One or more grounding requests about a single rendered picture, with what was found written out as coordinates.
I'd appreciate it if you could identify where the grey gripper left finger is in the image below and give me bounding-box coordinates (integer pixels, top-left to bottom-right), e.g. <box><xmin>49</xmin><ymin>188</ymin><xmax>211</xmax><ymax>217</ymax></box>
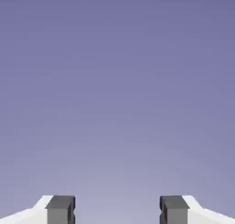
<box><xmin>0</xmin><ymin>195</ymin><xmax>76</xmax><ymax>224</ymax></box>

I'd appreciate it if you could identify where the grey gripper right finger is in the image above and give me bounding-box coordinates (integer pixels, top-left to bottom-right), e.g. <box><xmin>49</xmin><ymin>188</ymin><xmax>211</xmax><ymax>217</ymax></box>
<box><xmin>159</xmin><ymin>195</ymin><xmax>235</xmax><ymax>224</ymax></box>

